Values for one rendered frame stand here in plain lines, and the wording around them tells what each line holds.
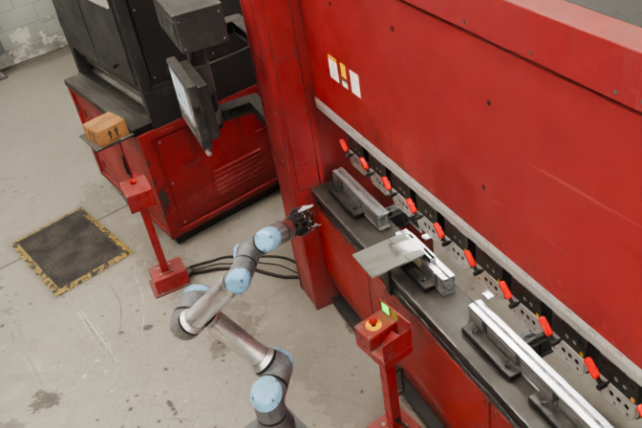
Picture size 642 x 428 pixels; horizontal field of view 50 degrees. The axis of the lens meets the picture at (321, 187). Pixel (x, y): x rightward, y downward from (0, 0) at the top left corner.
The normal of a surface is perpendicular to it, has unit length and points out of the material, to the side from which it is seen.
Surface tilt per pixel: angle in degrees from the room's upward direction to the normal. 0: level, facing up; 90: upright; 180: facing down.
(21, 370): 0
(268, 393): 7
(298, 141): 90
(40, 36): 90
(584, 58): 90
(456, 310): 0
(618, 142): 90
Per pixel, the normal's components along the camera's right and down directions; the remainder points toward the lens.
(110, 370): -0.14, -0.82
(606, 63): -0.89, 0.35
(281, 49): 0.43, 0.46
